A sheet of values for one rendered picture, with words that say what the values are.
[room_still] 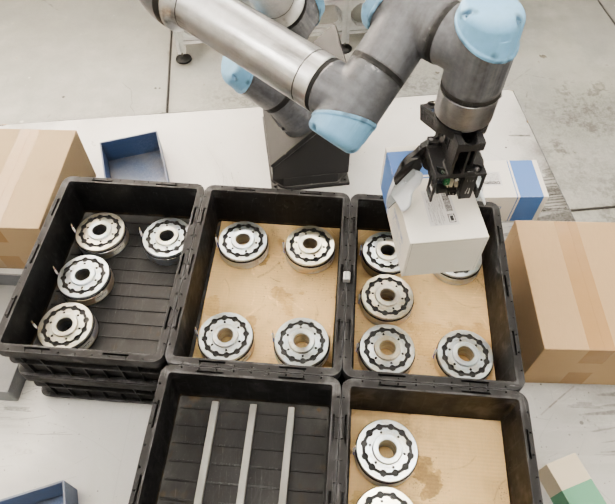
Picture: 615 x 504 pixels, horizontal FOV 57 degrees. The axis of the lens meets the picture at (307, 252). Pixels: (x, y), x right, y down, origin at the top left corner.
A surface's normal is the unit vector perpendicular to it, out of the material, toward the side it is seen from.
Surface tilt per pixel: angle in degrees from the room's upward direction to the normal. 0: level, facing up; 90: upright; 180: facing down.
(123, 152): 90
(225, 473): 0
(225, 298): 0
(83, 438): 0
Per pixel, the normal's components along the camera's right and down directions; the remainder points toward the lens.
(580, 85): 0.00, -0.58
